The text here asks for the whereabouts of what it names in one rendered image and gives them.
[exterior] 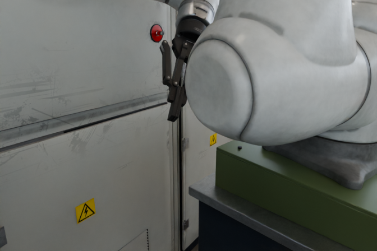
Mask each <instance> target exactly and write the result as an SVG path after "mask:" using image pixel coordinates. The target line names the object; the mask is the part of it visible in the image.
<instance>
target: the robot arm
mask: <svg viewBox="0 0 377 251"><path fill-rule="evenodd" d="M154 1H160V2H162V3H165V4H167V5H169V6H171V7H173V8H174V9H175V10H177V11H178V14H177V18H176V23H175V26H176V34H175V37H174V39H173V40H172V41H170V42H167V41H166V40H163V41H162V43H161V45H160V47H159V48H160V51H161V53H162V77H163V85H167V86H168V87H169V94H168V99H167V101H168V102H169V103H171V106H170V110H169V114H168V119H167V120H168V121H171V122H175V121H176V120H177V119H178V118H179V114H180V110H181V107H183V106H184V105H185V104H186V102H187V100H188V103H189V105H190V108H191V110H192V111H193V113H194V114H195V116H196V117H197V119H198V120H199V121H200V122H201V123H202V124H203V125H204V126H206V127H207V128H209V129H210V130H212V131H213V132H215V133H217V134H220V135H222V136H225V137H227V138H230V139H232V140H236V141H241V142H246V143H249V144H252V145H257V146H262V148H263V149H265V150H267V151H271V152H274V153H276V154H279V155H282V156H284V157H286V158H288V159H290V160H292V161H294V162H297V163H299V164H301V165H303V166H305V167H307V168H309V169H311V170H314V171H316V172H318V173H320V174H323V175H325V176H327V177H329V178H331V179H333V180H334V181H335V182H337V183H338V184H340V185H342V186H343V187H345V188H348V189H352V190H360V189H362V186H363V183H364V182H365V181H367V180H368V179H370V178H371V177H372V176H374V175H376V174H377V0H154ZM214 15H215V16H214ZM171 49H172V50H173V52H174V54H175V57H176V62H175V67H174V71H173V76H172V78H171ZM184 62H185V63H186V70H185V75H184V79H183V84H182V87H181V86H178V84H179V81H180V76H181V72H182V67H183V63H184Z"/></svg>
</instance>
